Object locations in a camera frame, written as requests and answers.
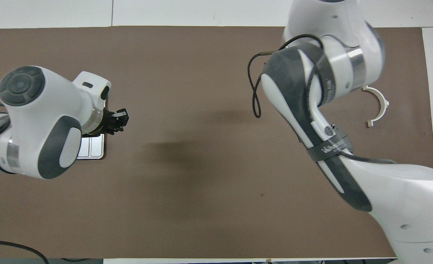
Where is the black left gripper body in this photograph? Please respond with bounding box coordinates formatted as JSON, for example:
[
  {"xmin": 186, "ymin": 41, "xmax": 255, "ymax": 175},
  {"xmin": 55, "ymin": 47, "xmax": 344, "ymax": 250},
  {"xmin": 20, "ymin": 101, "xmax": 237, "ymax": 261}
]
[{"xmin": 100, "ymin": 109, "xmax": 122, "ymax": 136}]

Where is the silver metal tray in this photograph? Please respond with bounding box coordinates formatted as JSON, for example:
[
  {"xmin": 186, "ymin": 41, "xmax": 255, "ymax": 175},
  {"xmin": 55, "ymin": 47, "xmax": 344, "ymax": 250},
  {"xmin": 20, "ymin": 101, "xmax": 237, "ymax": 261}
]
[{"xmin": 76, "ymin": 133, "xmax": 106, "ymax": 160}]

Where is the brown table mat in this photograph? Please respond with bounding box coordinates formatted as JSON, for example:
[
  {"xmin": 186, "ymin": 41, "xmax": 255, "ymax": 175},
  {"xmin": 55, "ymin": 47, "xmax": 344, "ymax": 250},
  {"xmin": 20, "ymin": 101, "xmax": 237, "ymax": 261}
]
[{"xmin": 0, "ymin": 26, "xmax": 433, "ymax": 259}]

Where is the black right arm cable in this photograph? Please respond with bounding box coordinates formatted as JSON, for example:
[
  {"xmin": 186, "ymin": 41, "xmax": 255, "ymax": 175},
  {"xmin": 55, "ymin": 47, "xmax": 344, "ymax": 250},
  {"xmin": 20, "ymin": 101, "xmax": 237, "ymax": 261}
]
[{"xmin": 247, "ymin": 34, "xmax": 397, "ymax": 164}]

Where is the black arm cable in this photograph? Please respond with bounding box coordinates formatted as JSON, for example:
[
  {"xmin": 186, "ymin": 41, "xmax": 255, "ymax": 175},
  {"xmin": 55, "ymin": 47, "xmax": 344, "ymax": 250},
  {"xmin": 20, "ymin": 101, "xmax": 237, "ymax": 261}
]
[
  {"xmin": 0, "ymin": 238, "xmax": 49, "ymax": 264},
  {"xmin": 247, "ymin": 34, "xmax": 397, "ymax": 164}
]

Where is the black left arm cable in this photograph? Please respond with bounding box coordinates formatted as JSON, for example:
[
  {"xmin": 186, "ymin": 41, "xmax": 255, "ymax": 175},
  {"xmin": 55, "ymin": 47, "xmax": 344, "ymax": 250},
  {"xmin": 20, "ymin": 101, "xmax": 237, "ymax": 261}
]
[{"xmin": 0, "ymin": 238, "xmax": 49, "ymax": 264}]

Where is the white semicircular bracket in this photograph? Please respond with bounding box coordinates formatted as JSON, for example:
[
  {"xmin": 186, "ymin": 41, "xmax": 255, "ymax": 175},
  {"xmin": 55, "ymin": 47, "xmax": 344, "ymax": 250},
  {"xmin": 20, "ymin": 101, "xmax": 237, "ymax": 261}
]
[{"xmin": 361, "ymin": 85, "xmax": 390, "ymax": 128}]

